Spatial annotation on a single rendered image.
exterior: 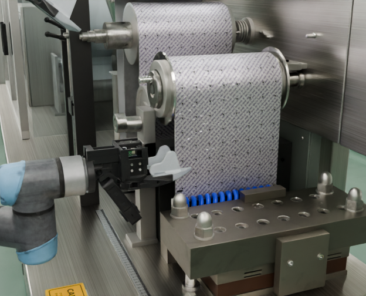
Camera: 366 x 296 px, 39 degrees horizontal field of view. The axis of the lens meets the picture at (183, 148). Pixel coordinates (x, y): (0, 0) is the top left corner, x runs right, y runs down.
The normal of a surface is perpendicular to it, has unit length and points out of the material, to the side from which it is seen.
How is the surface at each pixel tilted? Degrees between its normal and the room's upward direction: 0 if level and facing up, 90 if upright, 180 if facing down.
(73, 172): 62
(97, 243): 0
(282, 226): 0
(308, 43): 90
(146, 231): 90
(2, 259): 0
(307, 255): 90
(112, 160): 90
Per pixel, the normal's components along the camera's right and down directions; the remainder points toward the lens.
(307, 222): 0.00, -0.95
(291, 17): -0.93, 0.11
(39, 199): 0.62, 0.24
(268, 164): 0.36, 0.28
